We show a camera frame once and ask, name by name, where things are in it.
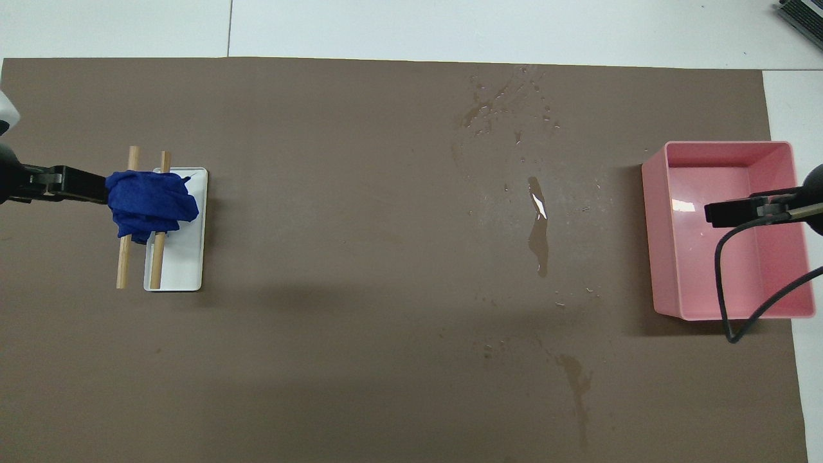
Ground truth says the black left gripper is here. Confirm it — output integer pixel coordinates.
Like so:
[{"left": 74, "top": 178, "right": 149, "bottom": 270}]
[{"left": 0, "top": 141, "right": 109, "bottom": 206}]

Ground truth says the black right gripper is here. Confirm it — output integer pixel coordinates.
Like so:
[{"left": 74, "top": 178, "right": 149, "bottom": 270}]
[{"left": 704, "top": 164, "right": 823, "bottom": 236}]

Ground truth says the pink plastic bin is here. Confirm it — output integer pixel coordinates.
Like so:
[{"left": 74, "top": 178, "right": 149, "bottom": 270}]
[{"left": 641, "top": 141, "right": 816, "bottom": 321}]

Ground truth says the dark grey ribbed device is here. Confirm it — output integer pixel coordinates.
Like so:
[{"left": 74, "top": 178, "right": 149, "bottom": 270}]
[{"left": 774, "top": 0, "right": 823, "bottom": 34}]

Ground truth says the brown table mat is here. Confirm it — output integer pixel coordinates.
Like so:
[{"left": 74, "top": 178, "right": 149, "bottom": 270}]
[{"left": 0, "top": 57, "right": 809, "bottom": 463}]

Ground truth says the elongated water puddle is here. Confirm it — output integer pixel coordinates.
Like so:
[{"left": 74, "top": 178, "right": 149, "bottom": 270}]
[{"left": 527, "top": 176, "right": 551, "bottom": 278}]

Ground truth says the white rack base tray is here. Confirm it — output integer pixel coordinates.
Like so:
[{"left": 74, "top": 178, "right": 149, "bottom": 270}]
[{"left": 143, "top": 167, "right": 209, "bottom": 293}]

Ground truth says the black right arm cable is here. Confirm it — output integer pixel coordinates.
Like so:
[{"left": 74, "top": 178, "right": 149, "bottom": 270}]
[{"left": 714, "top": 203, "right": 823, "bottom": 344}]

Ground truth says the dark blue towel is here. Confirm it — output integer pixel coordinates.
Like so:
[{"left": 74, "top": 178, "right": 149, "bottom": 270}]
[{"left": 105, "top": 169, "right": 200, "bottom": 244}]

